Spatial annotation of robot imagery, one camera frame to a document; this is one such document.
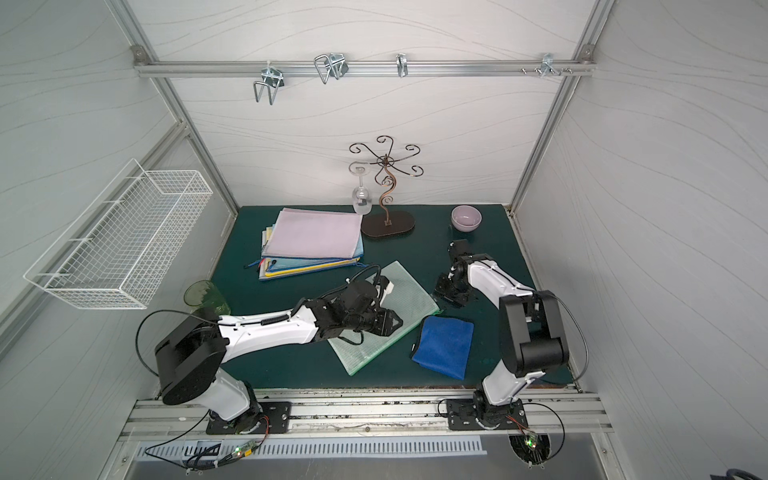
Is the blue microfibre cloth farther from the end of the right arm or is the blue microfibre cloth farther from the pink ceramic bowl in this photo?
the pink ceramic bowl

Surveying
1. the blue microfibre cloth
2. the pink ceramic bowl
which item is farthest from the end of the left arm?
the pink ceramic bowl

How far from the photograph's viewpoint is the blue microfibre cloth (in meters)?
0.82

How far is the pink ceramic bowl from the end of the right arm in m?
0.33

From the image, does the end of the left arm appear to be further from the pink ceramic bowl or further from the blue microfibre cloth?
the pink ceramic bowl

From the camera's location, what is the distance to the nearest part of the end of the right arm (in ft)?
2.26

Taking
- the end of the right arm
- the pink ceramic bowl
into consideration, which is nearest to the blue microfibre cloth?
the end of the right arm

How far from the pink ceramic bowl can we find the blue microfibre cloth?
38 centimetres

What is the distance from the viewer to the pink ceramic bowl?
3.70 feet

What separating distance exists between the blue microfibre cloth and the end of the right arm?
8 centimetres
